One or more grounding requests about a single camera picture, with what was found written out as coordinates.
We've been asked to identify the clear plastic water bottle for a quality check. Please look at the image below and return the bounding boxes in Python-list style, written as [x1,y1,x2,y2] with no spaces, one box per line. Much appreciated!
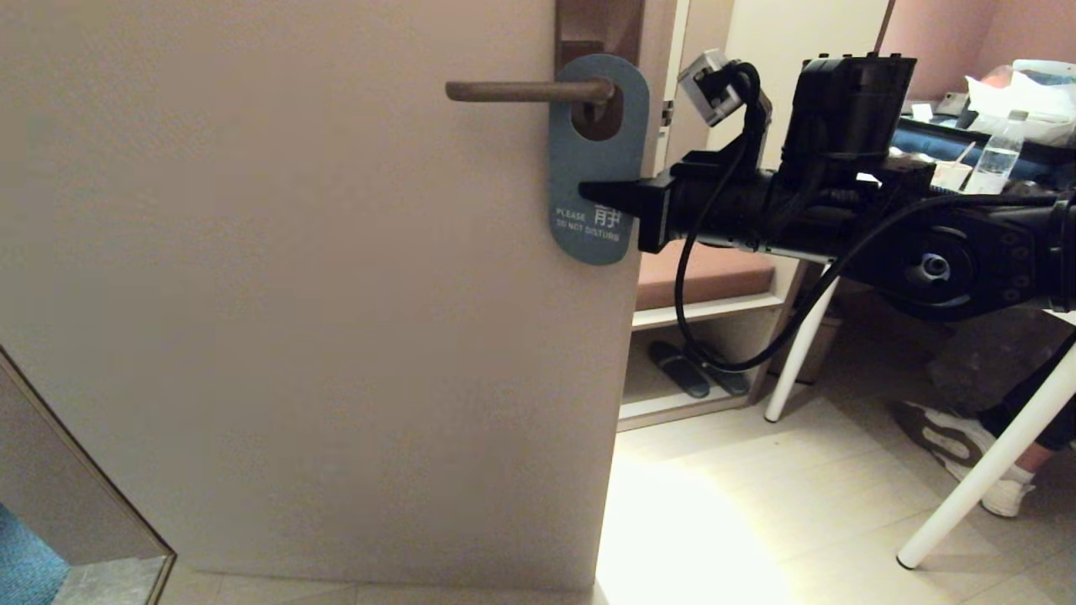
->
[967,109,1028,196]

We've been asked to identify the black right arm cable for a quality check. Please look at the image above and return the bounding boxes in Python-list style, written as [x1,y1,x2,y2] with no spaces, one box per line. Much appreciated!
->
[672,63,1076,375]

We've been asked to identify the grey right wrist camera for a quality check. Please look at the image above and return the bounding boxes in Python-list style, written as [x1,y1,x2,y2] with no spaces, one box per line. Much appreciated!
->
[678,49,757,127]

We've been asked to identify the white shelf bench unit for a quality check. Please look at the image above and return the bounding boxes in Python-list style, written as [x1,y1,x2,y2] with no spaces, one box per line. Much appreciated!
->
[618,0,892,434]

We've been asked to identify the blue and white door hanger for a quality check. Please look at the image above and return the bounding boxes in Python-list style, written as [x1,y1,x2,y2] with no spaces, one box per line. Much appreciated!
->
[548,54,651,266]

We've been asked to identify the white sneaker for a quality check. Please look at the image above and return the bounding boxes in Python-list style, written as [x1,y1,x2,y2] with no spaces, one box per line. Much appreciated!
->
[891,402,1033,517]

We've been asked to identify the white paper cup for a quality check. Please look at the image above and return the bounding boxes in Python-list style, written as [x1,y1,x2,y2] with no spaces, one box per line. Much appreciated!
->
[931,143,973,192]

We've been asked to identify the white round table leg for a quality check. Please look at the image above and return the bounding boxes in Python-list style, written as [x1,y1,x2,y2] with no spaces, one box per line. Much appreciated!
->
[896,340,1076,571]
[763,269,841,424]

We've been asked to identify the white plastic bag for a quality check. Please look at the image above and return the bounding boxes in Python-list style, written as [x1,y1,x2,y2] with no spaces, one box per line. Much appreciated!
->
[965,59,1076,148]

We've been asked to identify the brown metal door handle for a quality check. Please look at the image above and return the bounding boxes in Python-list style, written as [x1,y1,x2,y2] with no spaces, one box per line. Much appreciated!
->
[445,77,617,106]

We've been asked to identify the blue carpet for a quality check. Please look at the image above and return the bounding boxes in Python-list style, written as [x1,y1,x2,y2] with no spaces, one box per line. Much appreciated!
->
[0,504,72,605]

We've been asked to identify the person's leg black trousers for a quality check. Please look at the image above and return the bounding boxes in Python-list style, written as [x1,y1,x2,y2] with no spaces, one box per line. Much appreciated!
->
[979,332,1076,471]

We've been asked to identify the dark blue tray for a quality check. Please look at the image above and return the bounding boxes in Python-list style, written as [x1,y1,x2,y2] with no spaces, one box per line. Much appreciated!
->
[891,113,1076,182]

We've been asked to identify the beige room door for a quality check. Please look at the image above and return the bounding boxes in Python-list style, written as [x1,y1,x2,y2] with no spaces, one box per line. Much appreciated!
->
[0,0,673,593]

